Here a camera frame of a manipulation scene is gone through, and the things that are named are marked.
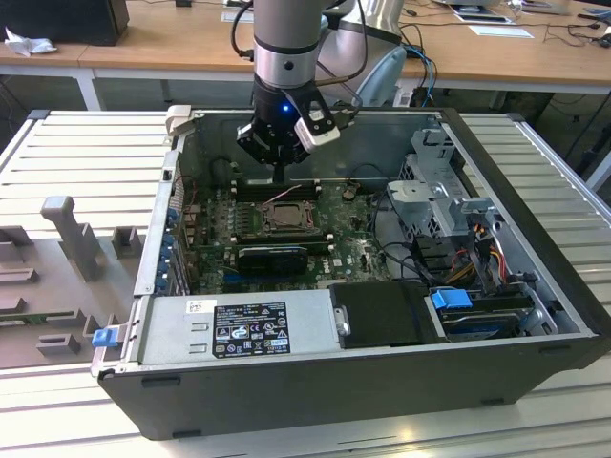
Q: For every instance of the white bordered paper sheet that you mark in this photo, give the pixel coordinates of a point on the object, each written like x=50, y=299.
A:
x=482, y=18

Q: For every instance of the black plastic drive cover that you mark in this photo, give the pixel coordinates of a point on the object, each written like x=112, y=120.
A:
x=382, y=315

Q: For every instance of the black open PC case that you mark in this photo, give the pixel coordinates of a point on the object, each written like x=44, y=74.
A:
x=310, y=401

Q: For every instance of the wooden desk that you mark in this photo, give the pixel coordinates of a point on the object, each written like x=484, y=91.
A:
x=191, y=43

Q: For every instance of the black graphics card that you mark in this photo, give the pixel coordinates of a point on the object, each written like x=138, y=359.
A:
x=272, y=261

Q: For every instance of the round battery holder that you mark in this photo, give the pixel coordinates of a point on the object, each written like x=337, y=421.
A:
x=348, y=192

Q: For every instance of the pale blue paper sheet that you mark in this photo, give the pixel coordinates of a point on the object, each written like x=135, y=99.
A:
x=501, y=32

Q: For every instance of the crumpled white paper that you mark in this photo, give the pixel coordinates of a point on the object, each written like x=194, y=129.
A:
x=28, y=45

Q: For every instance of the CPU socket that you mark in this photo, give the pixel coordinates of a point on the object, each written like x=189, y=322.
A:
x=266, y=229

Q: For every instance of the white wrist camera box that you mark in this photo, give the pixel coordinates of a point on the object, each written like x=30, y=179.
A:
x=317, y=138

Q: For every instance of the grey parts rack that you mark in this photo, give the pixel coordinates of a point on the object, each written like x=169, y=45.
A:
x=48, y=286

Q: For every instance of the grey power supply unit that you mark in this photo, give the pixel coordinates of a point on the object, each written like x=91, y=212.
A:
x=167, y=334

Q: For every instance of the small pale paper sheet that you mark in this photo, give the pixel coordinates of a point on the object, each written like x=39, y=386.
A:
x=243, y=18

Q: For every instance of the green motherboard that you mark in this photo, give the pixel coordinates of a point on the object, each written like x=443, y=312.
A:
x=355, y=248

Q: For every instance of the silver metal drive cage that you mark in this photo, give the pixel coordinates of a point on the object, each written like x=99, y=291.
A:
x=415, y=195

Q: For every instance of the green RAM stick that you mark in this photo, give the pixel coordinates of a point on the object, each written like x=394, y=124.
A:
x=286, y=238

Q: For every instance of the black RAM slot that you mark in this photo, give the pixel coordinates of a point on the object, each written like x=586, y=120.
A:
x=248, y=197
x=248, y=192
x=248, y=181
x=248, y=187

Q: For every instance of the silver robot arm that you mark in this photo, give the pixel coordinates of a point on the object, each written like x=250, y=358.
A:
x=286, y=28

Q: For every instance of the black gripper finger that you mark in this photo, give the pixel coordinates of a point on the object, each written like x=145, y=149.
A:
x=284, y=174
x=247, y=138

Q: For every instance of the black round board component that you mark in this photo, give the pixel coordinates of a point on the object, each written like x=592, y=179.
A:
x=220, y=172

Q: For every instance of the black box on desk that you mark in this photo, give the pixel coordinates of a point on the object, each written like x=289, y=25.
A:
x=62, y=21

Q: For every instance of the pale blue teach pendant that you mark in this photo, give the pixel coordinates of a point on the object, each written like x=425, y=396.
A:
x=382, y=71

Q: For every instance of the hard disk in blue carrier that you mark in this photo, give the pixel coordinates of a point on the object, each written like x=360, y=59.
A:
x=448, y=303

